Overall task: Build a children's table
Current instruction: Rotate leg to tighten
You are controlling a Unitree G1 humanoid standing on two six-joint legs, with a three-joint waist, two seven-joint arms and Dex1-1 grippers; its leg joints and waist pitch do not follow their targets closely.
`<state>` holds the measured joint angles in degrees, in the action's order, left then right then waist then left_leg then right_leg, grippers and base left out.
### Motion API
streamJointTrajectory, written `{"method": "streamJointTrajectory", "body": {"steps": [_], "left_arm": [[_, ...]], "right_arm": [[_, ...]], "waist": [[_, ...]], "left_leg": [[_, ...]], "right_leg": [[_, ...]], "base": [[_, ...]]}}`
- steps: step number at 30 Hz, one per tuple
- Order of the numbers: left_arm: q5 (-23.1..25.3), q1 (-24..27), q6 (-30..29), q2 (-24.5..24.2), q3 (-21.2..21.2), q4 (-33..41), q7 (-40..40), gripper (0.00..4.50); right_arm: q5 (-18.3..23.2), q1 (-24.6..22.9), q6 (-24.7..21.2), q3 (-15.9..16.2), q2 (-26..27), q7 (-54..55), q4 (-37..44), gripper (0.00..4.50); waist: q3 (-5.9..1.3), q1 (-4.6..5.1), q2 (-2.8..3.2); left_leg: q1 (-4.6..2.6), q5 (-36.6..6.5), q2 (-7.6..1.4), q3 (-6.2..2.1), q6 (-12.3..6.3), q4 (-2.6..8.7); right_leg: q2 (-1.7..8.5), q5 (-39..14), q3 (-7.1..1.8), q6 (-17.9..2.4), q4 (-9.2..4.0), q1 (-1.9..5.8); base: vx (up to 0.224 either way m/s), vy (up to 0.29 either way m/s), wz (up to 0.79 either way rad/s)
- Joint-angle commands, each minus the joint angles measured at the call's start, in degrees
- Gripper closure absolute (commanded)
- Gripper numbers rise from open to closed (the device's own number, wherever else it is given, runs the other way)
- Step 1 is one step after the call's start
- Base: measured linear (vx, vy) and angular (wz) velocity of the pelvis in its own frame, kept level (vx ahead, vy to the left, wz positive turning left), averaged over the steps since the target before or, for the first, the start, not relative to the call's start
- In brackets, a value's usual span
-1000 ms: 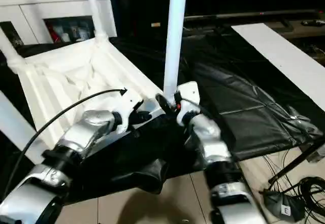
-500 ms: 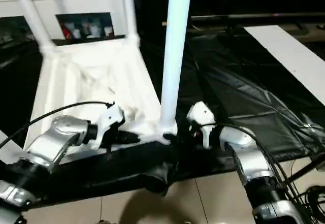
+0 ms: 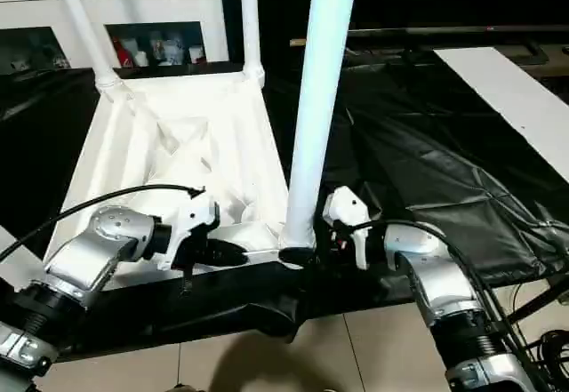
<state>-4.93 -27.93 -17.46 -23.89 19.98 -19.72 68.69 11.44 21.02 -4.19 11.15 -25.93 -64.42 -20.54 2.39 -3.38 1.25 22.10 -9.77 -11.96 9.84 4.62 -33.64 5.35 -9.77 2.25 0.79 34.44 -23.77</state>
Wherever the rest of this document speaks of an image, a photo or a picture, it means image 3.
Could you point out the white plastic table top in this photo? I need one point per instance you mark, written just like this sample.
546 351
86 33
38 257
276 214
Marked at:
178 143

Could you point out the white plastic table leg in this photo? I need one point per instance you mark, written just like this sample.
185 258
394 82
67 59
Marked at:
250 19
320 81
11 259
84 23

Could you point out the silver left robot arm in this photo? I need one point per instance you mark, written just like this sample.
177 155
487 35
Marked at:
98 250

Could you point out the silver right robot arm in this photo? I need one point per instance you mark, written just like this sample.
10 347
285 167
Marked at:
444 276

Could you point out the black work mat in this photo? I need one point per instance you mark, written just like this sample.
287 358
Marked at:
427 161

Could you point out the small red bottle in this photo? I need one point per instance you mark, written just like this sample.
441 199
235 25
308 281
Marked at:
123 54

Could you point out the black stand with white label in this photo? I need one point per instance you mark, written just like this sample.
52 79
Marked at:
547 292

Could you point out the white flat board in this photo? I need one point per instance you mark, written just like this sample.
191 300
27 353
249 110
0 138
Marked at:
516 99

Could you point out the black horizontal bar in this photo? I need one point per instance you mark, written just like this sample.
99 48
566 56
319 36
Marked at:
453 32

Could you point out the dark cabinet with yellow label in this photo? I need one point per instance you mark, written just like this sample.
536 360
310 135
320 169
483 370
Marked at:
400 1

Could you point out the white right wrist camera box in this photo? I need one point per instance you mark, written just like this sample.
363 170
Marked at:
348 214

